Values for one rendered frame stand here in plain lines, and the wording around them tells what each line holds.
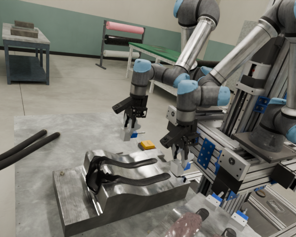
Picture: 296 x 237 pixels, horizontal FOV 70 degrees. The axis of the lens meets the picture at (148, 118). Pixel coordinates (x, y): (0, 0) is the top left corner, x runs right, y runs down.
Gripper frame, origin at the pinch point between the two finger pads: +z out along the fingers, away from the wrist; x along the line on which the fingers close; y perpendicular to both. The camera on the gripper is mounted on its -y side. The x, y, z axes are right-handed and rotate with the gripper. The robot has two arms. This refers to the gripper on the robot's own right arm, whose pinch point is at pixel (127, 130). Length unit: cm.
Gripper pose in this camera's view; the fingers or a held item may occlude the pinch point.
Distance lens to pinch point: 106.1
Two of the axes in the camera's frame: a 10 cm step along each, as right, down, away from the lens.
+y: 8.5, -0.6, 5.2
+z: -1.9, 8.9, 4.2
